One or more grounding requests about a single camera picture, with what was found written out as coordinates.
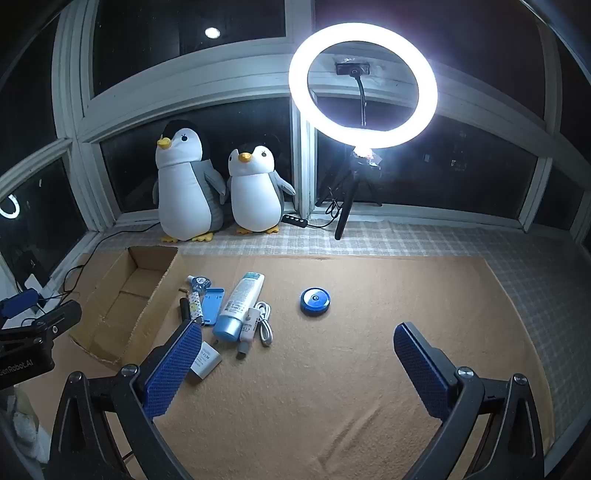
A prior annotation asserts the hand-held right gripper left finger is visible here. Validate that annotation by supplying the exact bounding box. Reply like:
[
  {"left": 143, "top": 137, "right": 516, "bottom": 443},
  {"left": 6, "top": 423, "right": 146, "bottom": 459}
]
[{"left": 44, "top": 319, "right": 204, "bottom": 480}]

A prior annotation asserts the white ring light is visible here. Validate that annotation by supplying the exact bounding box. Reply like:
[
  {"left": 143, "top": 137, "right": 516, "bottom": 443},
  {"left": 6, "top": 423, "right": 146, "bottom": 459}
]
[{"left": 288, "top": 23, "right": 438, "bottom": 149}]

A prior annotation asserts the black power cable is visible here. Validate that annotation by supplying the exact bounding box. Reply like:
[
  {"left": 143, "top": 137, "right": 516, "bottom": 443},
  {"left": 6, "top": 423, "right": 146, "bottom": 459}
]
[{"left": 62, "top": 223, "right": 160, "bottom": 296}]

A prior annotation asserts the round blue tin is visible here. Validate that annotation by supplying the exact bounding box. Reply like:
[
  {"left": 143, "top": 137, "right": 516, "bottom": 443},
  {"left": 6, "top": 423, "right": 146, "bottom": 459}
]
[{"left": 299, "top": 287, "right": 331, "bottom": 317}]

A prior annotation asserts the clear blue sanitizer bottle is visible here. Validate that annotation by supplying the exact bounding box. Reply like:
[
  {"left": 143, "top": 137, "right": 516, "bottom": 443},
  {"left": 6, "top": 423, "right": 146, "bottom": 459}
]
[{"left": 178, "top": 274, "right": 211, "bottom": 292}]

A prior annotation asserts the black gooseneck phone holder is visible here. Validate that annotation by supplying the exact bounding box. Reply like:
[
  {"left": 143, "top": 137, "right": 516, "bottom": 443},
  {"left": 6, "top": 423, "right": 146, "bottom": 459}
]
[{"left": 335, "top": 60, "right": 371, "bottom": 127}]

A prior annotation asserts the white tube with blue cap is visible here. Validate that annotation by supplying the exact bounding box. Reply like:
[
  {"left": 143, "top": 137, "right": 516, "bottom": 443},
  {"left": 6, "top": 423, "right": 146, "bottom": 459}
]
[{"left": 212, "top": 272, "right": 266, "bottom": 343}]

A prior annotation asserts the white usb cable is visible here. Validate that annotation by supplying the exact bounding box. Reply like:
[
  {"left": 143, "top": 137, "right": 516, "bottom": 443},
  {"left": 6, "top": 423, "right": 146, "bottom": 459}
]
[{"left": 254, "top": 301, "right": 274, "bottom": 347}]

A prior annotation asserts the small pink bottle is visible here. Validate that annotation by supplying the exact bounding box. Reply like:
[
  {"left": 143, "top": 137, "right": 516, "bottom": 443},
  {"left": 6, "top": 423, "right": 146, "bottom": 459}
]
[{"left": 236, "top": 307, "right": 259, "bottom": 358}]

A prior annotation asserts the checkered cloth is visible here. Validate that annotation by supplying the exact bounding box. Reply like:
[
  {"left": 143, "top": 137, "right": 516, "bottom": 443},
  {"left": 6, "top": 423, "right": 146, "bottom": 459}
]
[{"left": 88, "top": 219, "right": 591, "bottom": 439}]

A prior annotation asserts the tan blanket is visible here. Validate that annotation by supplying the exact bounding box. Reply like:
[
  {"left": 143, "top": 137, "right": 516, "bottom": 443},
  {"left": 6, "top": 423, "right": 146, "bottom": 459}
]
[{"left": 21, "top": 251, "right": 555, "bottom": 480}]

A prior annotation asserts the patterned lighter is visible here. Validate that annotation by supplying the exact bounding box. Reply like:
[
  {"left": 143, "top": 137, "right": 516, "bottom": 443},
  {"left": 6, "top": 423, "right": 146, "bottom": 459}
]
[{"left": 187, "top": 288, "right": 206, "bottom": 326}]

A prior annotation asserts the large plush penguin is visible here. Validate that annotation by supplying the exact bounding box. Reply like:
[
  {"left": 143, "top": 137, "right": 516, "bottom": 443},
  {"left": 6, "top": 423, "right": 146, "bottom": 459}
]
[{"left": 152, "top": 120, "right": 227, "bottom": 244}]

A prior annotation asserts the white charger adapter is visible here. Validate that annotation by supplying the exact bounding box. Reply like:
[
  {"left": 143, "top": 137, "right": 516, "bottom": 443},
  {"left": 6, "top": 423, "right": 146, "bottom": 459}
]
[{"left": 189, "top": 342, "right": 222, "bottom": 381}]

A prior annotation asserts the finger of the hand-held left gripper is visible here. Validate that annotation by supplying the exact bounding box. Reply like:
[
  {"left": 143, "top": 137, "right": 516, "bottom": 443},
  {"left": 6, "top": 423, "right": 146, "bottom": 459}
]
[
  {"left": 0, "top": 290, "right": 38, "bottom": 320},
  {"left": 25, "top": 300, "right": 83, "bottom": 332}
]

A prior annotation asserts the cardboard box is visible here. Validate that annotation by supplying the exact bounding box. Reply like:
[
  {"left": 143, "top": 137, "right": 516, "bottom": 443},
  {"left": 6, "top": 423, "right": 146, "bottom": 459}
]
[{"left": 69, "top": 246, "right": 180, "bottom": 365}]

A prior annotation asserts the white power strip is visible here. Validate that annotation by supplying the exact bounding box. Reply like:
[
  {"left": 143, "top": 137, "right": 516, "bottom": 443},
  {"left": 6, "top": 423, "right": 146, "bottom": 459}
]
[{"left": 23, "top": 274, "right": 63, "bottom": 308}]

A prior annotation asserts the small plush penguin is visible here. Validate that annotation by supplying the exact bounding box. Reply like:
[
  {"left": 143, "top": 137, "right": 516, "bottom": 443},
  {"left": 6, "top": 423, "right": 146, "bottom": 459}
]
[{"left": 225, "top": 142, "right": 296, "bottom": 235}]

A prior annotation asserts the black ring light cable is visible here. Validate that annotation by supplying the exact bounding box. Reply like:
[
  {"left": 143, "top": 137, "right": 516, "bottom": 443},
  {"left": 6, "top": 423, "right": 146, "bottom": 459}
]
[{"left": 305, "top": 185, "right": 345, "bottom": 230}]

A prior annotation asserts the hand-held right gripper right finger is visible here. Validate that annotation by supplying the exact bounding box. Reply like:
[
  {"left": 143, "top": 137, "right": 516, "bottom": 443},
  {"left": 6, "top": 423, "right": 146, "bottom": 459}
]
[{"left": 393, "top": 322, "right": 546, "bottom": 480}]

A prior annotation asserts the blue phone stand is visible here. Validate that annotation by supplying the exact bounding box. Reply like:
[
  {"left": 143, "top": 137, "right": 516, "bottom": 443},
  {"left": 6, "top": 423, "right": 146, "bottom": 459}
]
[{"left": 202, "top": 287, "right": 225, "bottom": 328}]

